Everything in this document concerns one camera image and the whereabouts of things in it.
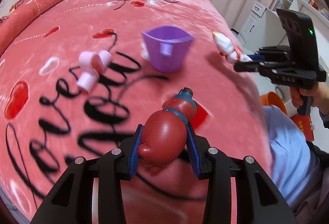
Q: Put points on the orange trash bin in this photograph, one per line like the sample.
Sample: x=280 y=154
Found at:
x=272 y=98

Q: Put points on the person right hand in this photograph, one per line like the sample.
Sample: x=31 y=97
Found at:
x=319 y=95

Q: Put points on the red bear-shaped bottle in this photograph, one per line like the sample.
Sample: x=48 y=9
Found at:
x=164 y=134

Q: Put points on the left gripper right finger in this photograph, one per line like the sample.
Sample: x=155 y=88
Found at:
x=258 y=200

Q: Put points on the light blue clothed lap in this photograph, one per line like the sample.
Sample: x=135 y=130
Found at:
x=296 y=170

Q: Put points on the pink plastic tube toy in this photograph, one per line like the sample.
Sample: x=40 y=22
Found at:
x=93 y=65

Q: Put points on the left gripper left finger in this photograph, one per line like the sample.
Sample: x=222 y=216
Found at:
x=70 y=198

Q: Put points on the red white sock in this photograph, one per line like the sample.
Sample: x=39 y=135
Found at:
x=227 y=49

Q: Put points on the folded red quilt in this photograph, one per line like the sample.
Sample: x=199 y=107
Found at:
x=24 y=12

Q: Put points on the white desk with shelves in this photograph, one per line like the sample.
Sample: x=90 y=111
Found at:
x=263 y=28

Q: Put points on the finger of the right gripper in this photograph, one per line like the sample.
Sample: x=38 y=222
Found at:
x=260 y=67
x=272 y=54

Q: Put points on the purple silicone cup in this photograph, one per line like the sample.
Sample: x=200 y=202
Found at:
x=167 y=47

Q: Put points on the black tracking camera module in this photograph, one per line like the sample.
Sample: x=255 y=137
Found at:
x=301 y=37

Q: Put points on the red gift bag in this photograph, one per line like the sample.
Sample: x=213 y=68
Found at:
x=305 y=125

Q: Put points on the pink heart-print bed blanket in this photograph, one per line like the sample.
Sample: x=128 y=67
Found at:
x=47 y=120

